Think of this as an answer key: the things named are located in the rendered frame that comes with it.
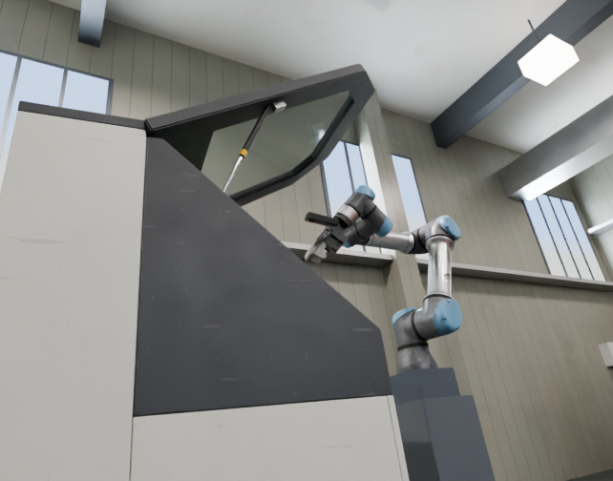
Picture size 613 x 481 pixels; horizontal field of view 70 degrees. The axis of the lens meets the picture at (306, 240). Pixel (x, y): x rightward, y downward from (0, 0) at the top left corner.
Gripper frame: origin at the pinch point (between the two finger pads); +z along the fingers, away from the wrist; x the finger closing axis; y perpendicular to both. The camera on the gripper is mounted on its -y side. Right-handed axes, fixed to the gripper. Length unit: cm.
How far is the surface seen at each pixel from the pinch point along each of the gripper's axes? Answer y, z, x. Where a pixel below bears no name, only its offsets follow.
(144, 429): -3, 60, -53
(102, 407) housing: -12, 61, -53
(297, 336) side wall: 10, 27, -42
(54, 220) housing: -46, 42, -47
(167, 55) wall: -258, -162, 311
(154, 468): 3, 63, -54
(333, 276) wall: 44, -92, 312
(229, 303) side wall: -7, 31, -44
